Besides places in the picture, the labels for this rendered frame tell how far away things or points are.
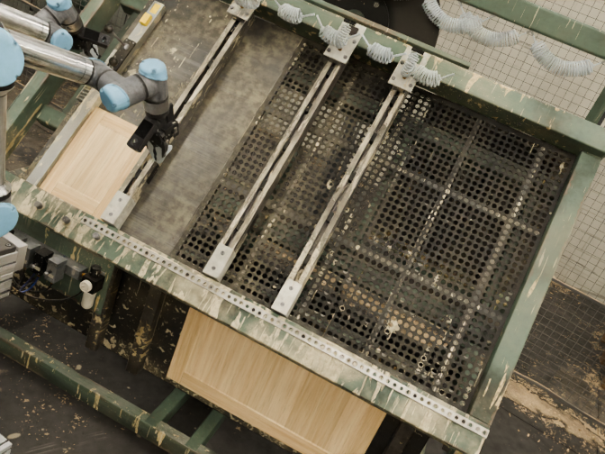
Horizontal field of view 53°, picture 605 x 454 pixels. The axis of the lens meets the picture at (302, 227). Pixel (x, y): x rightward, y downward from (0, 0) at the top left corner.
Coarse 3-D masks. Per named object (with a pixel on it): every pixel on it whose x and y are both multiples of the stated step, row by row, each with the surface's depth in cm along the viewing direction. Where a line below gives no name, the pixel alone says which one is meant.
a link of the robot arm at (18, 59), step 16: (0, 32) 130; (0, 48) 130; (16, 48) 132; (0, 64) 131; (16, 64) 134; (0, 80) 132; (0, 96) 138; (0, 112) 139; (0, 128) 142; (0, 144) 144; (0, 160) 146; (0, 176) 148; (0, 192) 149; (0, 208) 149; (0, 224) 152
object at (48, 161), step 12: (156, 24) 262; (132, 36) 256; (144, 36) 258; (120, 72) 254; (96, 96) 248; (84, 108) 246; (72, 120) 245; (84, 120) 246; (60, 132) 243; (72, 132) 243; (60, 144) 241; (48, 156) 240; (60, 156) 242; (36, 168) 238; (48, 168) 238; (36, 180) 237
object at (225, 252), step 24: (336, 48) 244; (336, 72) 244; (312, 96) 242; (312, 120) 243; (288, 144) 235; (264, 168) 232; (264, 192) 229; (240, 216) 226; (240, 240) 225; (216, 264) 221
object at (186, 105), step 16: (256, 0) 251; (240, 16) 250; (224, 32) 252; (240, 32) 254; (224, 48) 249; (208, 64) 248; (224, 64) 253; (192, 80) 245; (208, 80) 246; (192, 96) 243; (176, 112) 242; (192, 112) 246; (176, 128) 240; (144, 160) 235; (128, 176) 233; (144, 176) 233; (128, 192) 231; (112, 208) 229; (128, 208) 232; (112, 224) 229
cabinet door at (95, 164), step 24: (96, 120) 247; (120, 120) 246; (72, 144) 244; (96, 144) 244; (120, 144) 243; (72, 168) 241; (96, 168) 240; (120, 168) 240; (48, 192) 237; (72, 192) 237; (96, 192) 237; (96, 216) 234
